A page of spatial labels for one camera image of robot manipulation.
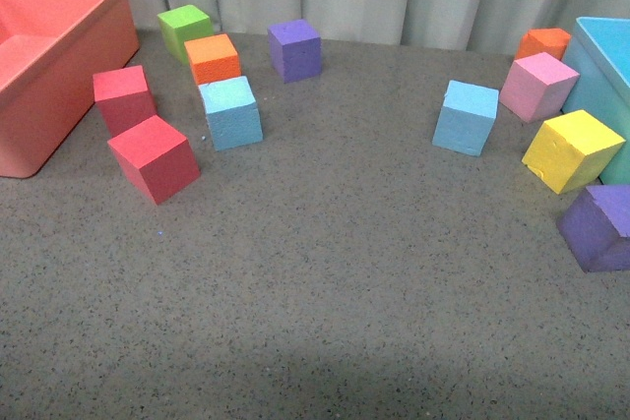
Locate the purple foam block front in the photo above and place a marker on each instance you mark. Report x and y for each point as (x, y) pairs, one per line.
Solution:
(596, 228)

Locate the orange foam block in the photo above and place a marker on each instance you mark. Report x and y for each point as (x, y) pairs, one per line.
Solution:
(212, 58)
(553, 41)

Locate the red foam block front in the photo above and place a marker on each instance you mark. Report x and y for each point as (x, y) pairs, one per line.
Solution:
(156, 158)

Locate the orange foam block left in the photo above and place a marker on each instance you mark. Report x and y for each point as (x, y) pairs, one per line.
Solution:
(212, 58)

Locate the red plastic bin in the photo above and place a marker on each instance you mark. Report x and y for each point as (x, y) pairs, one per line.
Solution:
(50, 50)

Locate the green foam block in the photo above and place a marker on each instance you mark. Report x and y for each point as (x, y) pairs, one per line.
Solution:
(183, 24)

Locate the light blue plastic bin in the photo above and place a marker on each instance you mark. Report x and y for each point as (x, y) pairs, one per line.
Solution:
(599, 51)

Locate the pink foam block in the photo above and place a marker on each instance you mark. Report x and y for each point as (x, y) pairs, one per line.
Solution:
(537, 86)

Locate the light blue block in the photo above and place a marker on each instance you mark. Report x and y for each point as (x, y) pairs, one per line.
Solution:
(466, 118)
(232, 113)

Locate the purple foam block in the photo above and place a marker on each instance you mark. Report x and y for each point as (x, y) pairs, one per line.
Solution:
(295, 50)
(596, 228)

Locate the yellow foam block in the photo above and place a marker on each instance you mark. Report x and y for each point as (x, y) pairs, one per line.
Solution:
(571, 150)

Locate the orange foam block right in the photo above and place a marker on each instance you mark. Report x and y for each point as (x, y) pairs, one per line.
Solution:
(553, 41)

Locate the red foam block rear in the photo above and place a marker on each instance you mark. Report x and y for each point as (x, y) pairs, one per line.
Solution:
(124, 98)

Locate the purple foam block back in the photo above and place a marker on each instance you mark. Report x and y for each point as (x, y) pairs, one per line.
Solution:
(295, 50)

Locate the red foam block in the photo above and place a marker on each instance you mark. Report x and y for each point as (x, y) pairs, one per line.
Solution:
(156, 158)
(124, 98)

